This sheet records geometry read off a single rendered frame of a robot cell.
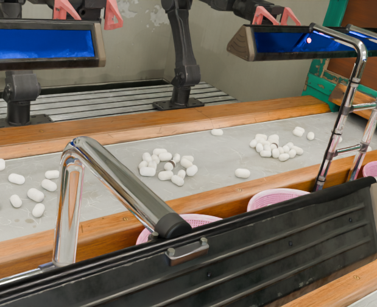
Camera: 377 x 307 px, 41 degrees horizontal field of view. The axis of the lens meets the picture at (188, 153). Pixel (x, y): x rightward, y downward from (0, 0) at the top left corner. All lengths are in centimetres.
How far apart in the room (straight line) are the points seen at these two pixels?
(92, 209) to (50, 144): 26
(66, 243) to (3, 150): 70
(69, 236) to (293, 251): 22
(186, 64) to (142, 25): 190
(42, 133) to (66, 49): 44
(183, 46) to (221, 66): 164
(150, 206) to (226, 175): 90
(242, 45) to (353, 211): 69
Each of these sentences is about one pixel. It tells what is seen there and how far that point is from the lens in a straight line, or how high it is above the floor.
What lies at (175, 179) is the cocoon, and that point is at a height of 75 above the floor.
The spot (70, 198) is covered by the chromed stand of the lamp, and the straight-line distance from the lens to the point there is 48.
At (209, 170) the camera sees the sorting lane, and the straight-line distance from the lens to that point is 125.
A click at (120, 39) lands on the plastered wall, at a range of 355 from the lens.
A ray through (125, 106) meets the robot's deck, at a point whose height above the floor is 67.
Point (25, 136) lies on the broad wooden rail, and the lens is 124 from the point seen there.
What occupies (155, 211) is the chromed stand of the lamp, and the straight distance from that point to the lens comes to 35.
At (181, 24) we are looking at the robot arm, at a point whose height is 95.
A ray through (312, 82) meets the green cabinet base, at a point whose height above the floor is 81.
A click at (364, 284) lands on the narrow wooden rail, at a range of 99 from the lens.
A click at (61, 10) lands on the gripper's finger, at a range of 108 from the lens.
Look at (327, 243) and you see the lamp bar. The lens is 45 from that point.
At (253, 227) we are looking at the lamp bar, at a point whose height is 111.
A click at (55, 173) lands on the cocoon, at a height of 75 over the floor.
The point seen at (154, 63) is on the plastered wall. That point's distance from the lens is 378.
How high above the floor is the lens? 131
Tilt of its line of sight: 26 degrees down
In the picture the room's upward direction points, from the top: 12 degrees clockwise
